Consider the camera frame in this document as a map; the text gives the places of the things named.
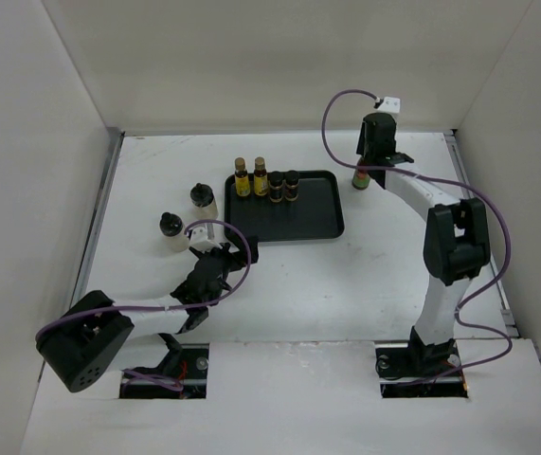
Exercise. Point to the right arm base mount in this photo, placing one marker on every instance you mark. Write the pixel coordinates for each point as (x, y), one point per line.
(412, 372)

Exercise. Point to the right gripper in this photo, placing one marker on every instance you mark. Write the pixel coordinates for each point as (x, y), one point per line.
(362, 144)

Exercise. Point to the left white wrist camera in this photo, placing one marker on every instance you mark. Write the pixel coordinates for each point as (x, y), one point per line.
(202, 238)

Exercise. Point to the clear shaker black cap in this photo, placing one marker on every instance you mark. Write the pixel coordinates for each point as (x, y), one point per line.
(173, 229)
(204, 202)

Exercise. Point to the dark spice jar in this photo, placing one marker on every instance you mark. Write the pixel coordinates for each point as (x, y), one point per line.
(275, 183)
(291, 182)

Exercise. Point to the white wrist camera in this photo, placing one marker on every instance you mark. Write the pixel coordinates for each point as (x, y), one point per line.
(389, 105)
(202, 238)

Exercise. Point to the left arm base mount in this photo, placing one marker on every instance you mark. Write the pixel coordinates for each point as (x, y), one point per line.
(183, 371)

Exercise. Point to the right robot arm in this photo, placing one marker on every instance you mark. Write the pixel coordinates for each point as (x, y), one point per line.
(456, 247)

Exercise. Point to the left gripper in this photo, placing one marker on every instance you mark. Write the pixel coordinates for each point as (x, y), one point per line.
(234, 241)

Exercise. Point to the black plastic tray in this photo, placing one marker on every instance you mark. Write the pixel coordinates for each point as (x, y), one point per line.
(315, 215)

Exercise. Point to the yellow label sauce bottle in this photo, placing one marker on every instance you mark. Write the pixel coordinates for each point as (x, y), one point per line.
(242, 183)

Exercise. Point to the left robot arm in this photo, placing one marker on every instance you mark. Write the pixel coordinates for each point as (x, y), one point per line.
(85, 342)

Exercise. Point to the red sauce bottle green label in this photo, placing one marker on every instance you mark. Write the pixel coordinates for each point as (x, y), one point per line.
(360, 178)

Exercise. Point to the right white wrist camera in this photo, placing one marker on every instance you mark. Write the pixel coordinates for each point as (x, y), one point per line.
(389, 105)

